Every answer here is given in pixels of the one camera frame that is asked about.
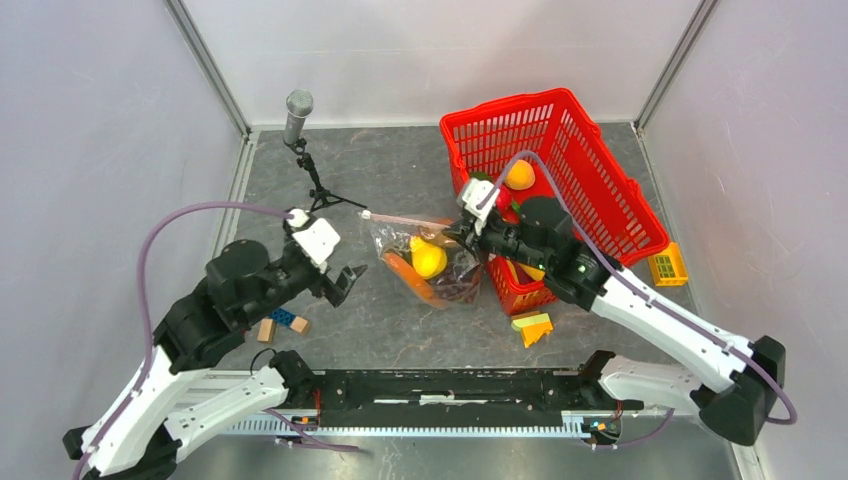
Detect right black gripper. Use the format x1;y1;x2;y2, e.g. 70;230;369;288
442;207;550;272

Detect clear zip top bag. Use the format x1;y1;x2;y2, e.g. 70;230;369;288
359;209;483;310

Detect purple toy grapes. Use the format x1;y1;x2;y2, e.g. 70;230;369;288
429;264;483;304

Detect yellow toy cheese wedge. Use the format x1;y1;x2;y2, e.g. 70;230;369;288
510;311;554;348

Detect red plastic shopping basket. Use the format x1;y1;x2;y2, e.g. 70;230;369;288
439;87;670;317

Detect microphone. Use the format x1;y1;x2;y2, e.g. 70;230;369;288
283;89;367;212

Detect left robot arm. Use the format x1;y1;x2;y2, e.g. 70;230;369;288
63;240;367;479

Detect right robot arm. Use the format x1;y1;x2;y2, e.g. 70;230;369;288
445;196;786;446

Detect red toy apple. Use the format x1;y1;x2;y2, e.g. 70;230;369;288
495;186;513;212

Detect blue toy block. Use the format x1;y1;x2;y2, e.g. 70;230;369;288
268;308;297;329

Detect green toy pepper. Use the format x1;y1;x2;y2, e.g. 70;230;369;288
469;171;493;183

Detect small wooden block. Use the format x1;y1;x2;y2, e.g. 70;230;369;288
256;318;276;344

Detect orange toy fruit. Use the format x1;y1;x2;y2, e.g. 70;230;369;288
504;159;536;191

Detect yellow toy crate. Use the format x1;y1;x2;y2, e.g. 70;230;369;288
648;242;689;287

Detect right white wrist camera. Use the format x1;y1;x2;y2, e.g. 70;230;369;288
457;178;499;235

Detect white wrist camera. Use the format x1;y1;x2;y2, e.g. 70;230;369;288
285;208;341;273
457;178;499;235

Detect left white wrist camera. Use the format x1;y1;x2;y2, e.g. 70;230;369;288
285;208;341;273

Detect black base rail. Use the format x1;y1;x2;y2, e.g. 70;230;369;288
251;368;644;431

